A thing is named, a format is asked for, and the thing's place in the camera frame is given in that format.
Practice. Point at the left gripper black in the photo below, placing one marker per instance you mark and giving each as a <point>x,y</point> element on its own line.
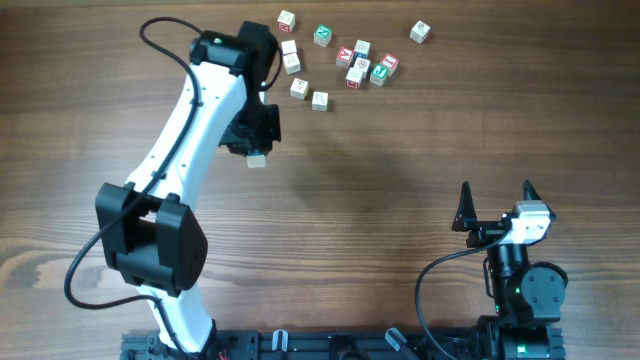
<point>263,142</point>

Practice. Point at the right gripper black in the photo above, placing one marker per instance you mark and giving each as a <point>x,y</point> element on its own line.
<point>485,230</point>

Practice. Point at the blue L wooden block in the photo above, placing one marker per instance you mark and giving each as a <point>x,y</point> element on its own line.
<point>256,161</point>

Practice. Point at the wooden block yellow picture side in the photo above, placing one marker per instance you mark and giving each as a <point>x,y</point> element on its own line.
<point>320,101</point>

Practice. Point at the wooden block letter M outline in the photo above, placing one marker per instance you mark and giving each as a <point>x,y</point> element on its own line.
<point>291,63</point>

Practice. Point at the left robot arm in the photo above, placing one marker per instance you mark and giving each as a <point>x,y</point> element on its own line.
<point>149,232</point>

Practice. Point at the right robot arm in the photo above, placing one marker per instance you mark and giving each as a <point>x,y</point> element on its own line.
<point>528,296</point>

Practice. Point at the block with number six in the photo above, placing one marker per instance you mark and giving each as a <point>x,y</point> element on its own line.
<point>289,47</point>

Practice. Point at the red M wooden block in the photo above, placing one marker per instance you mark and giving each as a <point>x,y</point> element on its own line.
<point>354,78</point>

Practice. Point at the red-sided block top left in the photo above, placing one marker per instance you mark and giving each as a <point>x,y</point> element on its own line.
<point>286,21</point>

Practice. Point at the red A wooden block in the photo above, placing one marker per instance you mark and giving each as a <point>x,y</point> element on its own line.
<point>344,57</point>

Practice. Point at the green N wooden block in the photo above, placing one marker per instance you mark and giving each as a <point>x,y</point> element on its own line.
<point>323,35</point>

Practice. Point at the centre picture wooden block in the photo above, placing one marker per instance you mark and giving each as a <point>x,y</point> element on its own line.
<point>362,65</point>

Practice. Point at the blue-sided wooden block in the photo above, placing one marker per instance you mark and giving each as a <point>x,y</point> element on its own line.
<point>362,49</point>

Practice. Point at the green J wooden block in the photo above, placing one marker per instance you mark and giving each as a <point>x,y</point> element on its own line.
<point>379,74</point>

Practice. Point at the red I wooden block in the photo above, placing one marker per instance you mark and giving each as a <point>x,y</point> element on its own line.
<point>390,62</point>

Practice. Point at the plain block far right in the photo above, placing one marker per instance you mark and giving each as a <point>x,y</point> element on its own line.
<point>419,32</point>

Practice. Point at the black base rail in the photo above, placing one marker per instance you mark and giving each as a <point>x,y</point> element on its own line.
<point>460,343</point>

